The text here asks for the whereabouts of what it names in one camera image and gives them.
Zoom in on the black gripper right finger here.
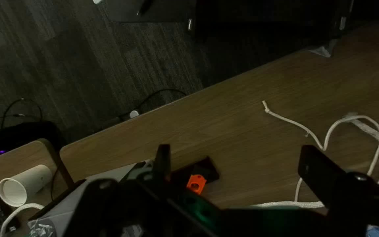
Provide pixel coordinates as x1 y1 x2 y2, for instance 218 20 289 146
298 143 379 237

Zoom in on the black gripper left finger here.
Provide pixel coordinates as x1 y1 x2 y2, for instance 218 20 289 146
64 143 227 237

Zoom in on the orange and black tool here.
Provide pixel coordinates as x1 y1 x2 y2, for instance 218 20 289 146
172 155 222 196

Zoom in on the large silver metal case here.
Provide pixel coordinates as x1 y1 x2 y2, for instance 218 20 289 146
27 159 156 237

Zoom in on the white paper cup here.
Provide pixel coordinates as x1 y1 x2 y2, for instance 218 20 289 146
0 163 53 207

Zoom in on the black computer tower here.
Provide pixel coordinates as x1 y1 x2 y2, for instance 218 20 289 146
0 121 66 163

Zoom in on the black cable with white plug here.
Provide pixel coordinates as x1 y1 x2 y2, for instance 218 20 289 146
119 86 189 122

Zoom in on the black floor cable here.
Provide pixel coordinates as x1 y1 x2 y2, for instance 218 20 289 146
0 96 45 128

